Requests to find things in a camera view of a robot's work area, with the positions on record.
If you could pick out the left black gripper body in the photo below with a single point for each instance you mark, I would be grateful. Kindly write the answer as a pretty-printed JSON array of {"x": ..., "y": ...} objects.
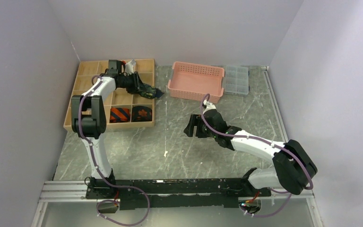
[{"x": 131, "y": 83}]

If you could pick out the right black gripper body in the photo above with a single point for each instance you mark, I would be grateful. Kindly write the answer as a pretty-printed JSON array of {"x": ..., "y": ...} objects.
[{"x": 202, "y": 130}]

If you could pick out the blue yellow floral tie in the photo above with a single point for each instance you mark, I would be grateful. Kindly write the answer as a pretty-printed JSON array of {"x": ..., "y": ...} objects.
[{"x": 150, "y": 92}]

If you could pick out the orange navy striped tie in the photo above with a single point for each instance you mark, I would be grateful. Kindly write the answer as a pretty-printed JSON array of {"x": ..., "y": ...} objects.
[{"x": 119, "y": 115}]

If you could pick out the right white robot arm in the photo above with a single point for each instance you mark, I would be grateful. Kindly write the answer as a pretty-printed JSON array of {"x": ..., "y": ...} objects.
[{"x": 292, "y": 169}]

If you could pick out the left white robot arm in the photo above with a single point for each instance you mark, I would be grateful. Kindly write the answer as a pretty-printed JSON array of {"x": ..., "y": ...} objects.
[{"x": 87, "y": 118}]

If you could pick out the wooden compartment tray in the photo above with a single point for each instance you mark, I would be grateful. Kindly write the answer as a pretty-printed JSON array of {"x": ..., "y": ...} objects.
[{"x": 118, "y": 98}]

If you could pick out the dark rolled tie orange leaf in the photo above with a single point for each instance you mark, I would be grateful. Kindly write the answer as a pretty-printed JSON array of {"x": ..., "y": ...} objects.
[{"x": 141, "y": 114}]

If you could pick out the clear plastic organizer box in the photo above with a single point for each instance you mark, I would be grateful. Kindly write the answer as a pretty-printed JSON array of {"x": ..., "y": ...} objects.
[{"x": 236, "y": 80}]

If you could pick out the pink plastic basket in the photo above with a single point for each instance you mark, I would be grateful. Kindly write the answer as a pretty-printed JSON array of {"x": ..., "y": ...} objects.
[{"x": 193, "y": 81}]

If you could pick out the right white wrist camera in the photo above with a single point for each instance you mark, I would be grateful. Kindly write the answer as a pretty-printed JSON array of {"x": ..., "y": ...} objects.
[{"x": 207, "y": 106}]

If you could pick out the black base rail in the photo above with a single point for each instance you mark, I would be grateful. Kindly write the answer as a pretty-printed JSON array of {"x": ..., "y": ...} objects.
[{"x": 169, "y": 193}]

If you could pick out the aluminium frame rail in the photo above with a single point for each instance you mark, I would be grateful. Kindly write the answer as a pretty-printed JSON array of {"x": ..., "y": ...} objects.
[{"x": 59, "y": 191}]

